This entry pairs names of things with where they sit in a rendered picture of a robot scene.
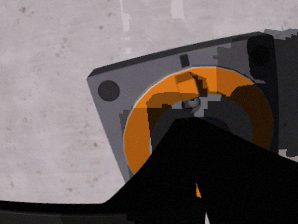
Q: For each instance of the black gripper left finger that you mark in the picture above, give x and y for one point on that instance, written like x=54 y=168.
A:
x=162 y=192

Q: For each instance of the orange round plate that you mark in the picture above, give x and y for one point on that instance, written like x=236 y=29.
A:
x=224 y=93

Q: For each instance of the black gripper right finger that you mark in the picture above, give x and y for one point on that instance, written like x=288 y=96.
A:
x=240 y=182

